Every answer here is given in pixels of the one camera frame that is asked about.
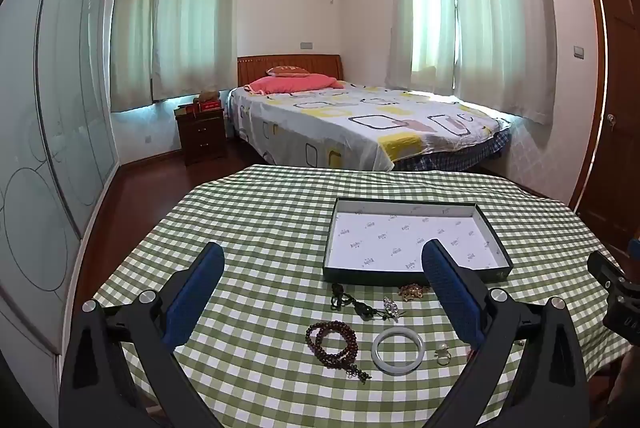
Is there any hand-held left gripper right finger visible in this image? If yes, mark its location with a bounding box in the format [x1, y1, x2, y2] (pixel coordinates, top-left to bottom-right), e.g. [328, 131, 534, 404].
[421, 238, 591, 428]

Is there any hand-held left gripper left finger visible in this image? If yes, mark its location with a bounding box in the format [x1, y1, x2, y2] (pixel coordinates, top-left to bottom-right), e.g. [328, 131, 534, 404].
[59, 242, 226, 428]

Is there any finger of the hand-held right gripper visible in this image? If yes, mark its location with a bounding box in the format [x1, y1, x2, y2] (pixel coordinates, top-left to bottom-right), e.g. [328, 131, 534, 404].
[586, 250, 626, 294]

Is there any white jade bangle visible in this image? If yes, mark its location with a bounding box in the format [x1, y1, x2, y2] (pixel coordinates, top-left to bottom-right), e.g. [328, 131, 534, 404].
[371, 327, 427, 376]

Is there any green cardboard box tray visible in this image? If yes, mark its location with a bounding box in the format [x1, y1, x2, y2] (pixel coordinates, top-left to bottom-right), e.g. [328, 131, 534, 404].
[321, 197, 514, 286]

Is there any brown wooden bead bracelet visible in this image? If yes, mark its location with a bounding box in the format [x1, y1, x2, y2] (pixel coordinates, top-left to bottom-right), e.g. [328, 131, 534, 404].
[305, 321, 373, 384]

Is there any silver brooch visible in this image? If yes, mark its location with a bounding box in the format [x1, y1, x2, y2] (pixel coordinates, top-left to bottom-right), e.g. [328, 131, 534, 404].
[380, 296, 407, 321]

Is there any green checkered tablecloth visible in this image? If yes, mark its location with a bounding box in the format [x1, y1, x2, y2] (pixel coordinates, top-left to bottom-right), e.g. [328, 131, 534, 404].
[92, 164, 633, 428]

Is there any blue plaid bed skirt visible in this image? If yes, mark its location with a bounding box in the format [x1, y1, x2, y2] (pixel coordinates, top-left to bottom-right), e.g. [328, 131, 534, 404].
[395, 128, 512, 174]

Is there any dark wooden nightstand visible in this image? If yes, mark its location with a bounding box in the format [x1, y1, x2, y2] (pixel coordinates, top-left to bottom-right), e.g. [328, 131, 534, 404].
[174, 103, 227, 167]

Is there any brown wooden door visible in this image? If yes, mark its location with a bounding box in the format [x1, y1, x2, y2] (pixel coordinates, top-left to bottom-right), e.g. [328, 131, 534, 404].
[570, 0, 640, 261]

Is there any patterned white bedspread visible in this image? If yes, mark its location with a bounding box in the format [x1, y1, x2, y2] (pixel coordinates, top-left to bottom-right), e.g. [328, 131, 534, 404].
[227, 80, 513, 173]

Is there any frosted glass sliding wardrobe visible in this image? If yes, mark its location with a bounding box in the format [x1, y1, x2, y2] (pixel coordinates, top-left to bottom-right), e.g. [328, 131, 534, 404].
[0, 0, 121, 359]

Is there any pink pillow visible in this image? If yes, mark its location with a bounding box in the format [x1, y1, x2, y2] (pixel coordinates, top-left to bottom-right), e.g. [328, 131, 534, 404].
[248, 74, 346, 96]

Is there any wooden bed headboard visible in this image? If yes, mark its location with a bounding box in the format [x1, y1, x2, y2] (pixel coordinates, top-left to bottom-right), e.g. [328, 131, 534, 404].
[236, 54, 347, 88]

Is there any gold chain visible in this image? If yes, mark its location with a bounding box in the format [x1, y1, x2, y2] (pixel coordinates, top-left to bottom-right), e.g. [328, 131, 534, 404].
[398, 283, 432, 301]

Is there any dark pendant on black cord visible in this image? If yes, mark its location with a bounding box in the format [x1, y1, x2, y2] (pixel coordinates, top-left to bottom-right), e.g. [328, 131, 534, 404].
[330, 283, 383, 321]

